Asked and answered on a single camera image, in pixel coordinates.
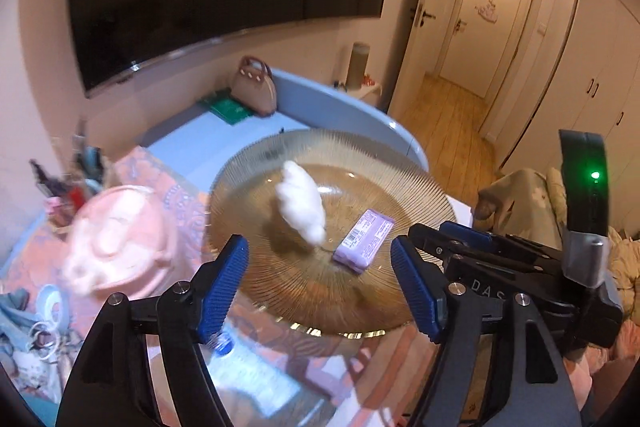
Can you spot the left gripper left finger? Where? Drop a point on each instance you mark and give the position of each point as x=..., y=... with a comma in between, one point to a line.
x=111, y=381

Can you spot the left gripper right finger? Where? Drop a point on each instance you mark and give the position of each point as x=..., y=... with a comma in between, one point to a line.
x=527, y=384

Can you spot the purple tissue pack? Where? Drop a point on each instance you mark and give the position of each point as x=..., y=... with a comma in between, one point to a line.
x=359, y=247

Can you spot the white fluffy plush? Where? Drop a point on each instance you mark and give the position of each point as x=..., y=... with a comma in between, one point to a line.
x=300, y=204

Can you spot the light blue round bowl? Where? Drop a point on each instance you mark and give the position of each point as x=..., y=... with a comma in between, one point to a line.
x=53, y=307

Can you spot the pink lidded bin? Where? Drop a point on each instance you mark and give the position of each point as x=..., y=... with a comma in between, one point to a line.
x=124, y=240

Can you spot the white tissue pack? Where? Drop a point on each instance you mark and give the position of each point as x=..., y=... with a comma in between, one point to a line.
x=256, y=393

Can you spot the tracker with green light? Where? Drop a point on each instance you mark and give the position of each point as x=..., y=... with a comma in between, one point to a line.
x=585, y=177

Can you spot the pink patterned table mat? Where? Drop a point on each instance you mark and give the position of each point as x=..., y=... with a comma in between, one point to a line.
x=372, y=381

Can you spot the wooden pen holder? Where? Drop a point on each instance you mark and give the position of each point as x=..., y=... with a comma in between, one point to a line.
x=88, y=173

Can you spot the amber glass plate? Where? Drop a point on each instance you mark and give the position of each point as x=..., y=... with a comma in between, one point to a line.
x=302, y=284

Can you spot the green book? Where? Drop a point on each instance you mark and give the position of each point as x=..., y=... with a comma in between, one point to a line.
x=221, y=104

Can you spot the white door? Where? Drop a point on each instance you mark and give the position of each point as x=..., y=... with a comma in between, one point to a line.
x=481, y=36

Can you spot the brown handbag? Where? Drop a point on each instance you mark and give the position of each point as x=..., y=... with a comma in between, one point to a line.
x=253, y=86

